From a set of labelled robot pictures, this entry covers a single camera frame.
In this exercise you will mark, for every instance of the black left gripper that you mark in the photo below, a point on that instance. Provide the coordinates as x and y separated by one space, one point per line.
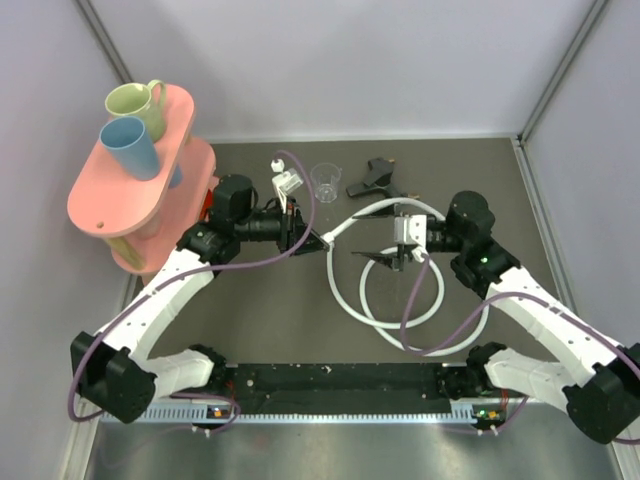
292 227

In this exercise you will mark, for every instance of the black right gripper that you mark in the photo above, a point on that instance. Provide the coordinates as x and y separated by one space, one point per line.
396 262

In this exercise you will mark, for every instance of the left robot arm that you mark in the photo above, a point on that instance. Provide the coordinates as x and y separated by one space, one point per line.
112 368

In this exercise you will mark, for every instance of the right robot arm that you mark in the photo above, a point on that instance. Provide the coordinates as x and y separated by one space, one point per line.
594 379

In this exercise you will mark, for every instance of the clear plastic cup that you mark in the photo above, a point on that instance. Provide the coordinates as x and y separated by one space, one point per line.
325 178

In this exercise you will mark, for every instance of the orange object on shelf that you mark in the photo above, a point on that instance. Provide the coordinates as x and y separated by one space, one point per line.
207 203

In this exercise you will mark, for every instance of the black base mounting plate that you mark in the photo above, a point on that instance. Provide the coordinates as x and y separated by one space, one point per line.
334 389

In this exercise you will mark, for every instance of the pink three-tier shelf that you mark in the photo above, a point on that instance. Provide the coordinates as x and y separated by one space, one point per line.
141 221

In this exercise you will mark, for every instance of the blue plastic cup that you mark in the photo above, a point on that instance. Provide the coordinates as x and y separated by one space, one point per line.
127 140

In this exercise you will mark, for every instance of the green ceramic mug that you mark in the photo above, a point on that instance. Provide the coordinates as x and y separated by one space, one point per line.
144 101

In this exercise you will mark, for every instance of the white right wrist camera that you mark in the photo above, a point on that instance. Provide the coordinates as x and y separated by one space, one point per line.
410 230

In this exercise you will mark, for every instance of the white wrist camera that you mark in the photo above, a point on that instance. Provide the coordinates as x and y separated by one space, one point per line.
410 230
285 181

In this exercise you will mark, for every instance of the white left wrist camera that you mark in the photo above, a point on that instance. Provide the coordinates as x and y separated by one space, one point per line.
285 181

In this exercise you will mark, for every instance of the grey slotted cable duct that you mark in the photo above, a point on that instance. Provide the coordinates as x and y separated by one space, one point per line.
214 413

